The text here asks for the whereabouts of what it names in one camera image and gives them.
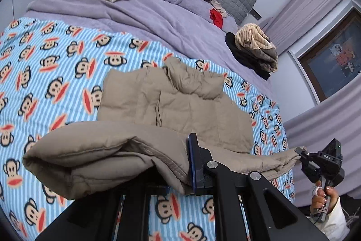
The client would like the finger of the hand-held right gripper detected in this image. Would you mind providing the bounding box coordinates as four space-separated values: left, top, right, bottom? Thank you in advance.
295 146 322 166
300 163 320 184

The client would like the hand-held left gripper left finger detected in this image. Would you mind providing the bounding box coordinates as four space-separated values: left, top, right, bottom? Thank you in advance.
36 185 170 241

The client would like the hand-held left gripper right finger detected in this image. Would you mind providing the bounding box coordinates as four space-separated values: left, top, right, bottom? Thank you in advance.
188 132 331 241

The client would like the khaki puffer jacket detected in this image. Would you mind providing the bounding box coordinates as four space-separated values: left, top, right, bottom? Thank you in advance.
23 57 307 201

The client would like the person's right forearm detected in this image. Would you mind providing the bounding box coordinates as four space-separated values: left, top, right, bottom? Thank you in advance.
306 196 350 241

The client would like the person's right hand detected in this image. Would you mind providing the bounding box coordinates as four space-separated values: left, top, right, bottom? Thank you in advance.
310 180 339 215

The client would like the lilac curtain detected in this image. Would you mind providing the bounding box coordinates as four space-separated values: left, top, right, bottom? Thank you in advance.
283 94 361 203
259 0 354 53

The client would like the dark framed window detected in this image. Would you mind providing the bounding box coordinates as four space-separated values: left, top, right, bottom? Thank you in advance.
298 7 361 103

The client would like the grey-brown garment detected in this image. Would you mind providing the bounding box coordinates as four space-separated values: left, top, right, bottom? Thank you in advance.
253 45 279 73

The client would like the black garment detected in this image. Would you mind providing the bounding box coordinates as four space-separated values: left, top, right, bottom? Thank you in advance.
225 32 271 80

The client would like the beige striped garment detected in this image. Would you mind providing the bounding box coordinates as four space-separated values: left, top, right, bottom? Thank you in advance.
235 23 277 61

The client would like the red cloth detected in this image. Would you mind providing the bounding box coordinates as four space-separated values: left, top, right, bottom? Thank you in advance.
209 8 224 30

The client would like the beige pink cloth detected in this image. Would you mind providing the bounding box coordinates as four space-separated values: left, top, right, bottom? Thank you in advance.
211 0 228 18

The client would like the purple duvet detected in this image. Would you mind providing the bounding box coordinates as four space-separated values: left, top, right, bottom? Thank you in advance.
27 0 273 86

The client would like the blue striped monkey print blanket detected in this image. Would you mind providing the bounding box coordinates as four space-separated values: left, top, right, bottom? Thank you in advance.
0 16 295 241

